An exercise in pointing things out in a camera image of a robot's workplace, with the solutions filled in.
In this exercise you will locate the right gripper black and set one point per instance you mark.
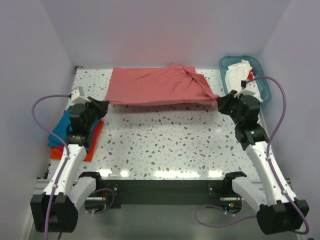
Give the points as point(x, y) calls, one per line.
point(223, 102)

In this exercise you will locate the salmon pink t shirt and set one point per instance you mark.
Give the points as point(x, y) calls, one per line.
point(174, 84)

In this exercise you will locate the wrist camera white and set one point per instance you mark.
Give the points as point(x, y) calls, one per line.
point(250, 91)
point(78, 96)

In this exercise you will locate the folded orange t shirt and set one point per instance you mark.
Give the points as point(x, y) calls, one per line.
point(56, 152)

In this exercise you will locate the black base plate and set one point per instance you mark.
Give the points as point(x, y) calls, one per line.
point(164, 192)

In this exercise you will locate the aluminium rail frame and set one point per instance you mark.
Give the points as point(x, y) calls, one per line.
point(42, 183)

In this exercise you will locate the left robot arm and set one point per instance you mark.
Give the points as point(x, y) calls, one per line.
point(56, 209)

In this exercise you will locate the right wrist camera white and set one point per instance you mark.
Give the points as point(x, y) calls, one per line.
point(250, 91)

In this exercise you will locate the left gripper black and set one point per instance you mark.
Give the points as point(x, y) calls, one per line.
point(101, 106)

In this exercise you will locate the white t shirt in bin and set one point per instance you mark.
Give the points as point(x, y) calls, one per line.
point(236, 73)

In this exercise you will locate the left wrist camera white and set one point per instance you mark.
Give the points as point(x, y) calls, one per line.
point(78, 96)

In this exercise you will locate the folded teal t shirt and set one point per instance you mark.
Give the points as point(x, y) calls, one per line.
point(60, 130)

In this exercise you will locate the teal plastic bin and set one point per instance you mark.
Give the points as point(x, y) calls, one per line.
point(261, 84)

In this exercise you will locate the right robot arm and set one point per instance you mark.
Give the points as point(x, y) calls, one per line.
point(277, 207)

